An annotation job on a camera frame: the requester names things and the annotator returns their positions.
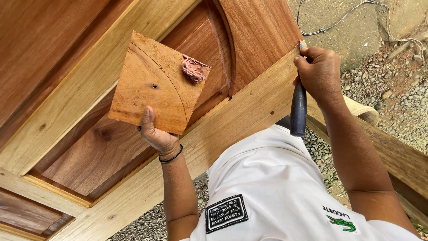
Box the person's left hand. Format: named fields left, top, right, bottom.
left=137, top=106, right=181, bottom=158

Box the person's right hand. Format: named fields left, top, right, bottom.
left=292, top=46, right=345, bottom=108

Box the square wooden board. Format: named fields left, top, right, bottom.
left=108, top=31, right=211, bottom=135

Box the wooden plank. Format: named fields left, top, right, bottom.
left=306, top=97, right=428, bottom=228

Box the black wrist band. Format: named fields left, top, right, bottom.
left=158, top=144, right=184, bottom=164

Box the putty knife with dark handle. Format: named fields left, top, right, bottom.
left=290, top=40, right=308, bottom=137

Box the person's white shirt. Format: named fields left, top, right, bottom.
left=179, top=125, right=422, bottom=241

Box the reddish wood filler putty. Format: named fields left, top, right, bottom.
left=181, top=54, right=211, bottom=84

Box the grey electric cable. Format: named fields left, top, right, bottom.
left=296, top=0, right=426, bottom=64

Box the wooden panel door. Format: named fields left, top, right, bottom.
left=0, top=0, right=305, bottom=241

